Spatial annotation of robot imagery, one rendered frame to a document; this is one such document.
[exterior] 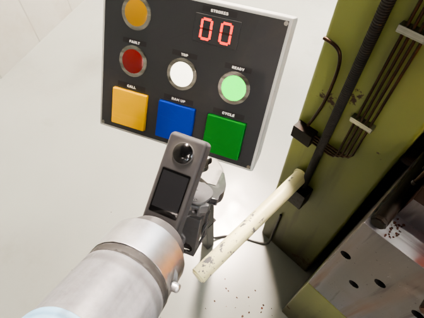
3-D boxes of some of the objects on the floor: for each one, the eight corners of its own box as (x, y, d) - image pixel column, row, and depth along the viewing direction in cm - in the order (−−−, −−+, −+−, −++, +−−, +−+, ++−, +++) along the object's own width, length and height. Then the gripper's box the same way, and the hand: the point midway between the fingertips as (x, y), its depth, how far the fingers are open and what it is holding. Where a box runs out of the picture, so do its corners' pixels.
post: (207, 250, 154) (201, 62, 64) (201, 243, 155) (187, 52, 66) (213, 243, 155) (216, 52, 66) (207, 238, 157) (202, 43, 67)
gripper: (113, 266, 40) (183, 183, 58) (181, 295, 38) (231, 200, 56) (115, 210, 36) (190, 139, 54) (192, 239, 34) (243, 156, 52)
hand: (212, 159), depth 53 cm, fingers closed
